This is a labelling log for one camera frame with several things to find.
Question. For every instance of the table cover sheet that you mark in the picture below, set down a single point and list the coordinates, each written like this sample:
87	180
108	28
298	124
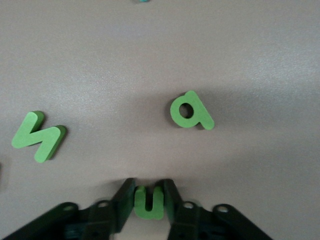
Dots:
160	62

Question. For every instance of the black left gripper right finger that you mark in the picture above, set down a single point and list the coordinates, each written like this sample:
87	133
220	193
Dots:
175	215

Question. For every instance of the teal foam letter C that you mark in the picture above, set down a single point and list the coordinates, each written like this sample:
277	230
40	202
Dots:
143	1

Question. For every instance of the green foam letter u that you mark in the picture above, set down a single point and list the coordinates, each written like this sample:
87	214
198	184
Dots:
148	213

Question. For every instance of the green foam letter N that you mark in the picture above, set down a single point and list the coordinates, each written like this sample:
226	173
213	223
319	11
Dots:
37	140

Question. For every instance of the green foam letter b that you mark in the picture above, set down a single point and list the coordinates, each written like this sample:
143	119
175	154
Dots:
202	117

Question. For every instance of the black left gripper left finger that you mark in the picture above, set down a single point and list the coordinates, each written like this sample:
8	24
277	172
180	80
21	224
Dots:
122	205

